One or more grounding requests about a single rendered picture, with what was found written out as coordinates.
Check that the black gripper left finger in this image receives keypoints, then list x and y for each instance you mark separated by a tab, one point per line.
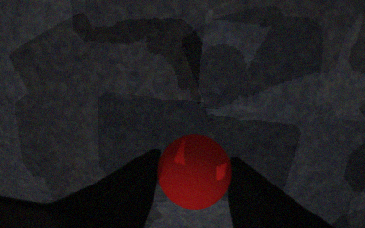
121	200

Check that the red ball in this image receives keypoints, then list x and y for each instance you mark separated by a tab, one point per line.
194	171

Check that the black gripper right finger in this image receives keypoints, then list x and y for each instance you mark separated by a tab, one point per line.
255	202

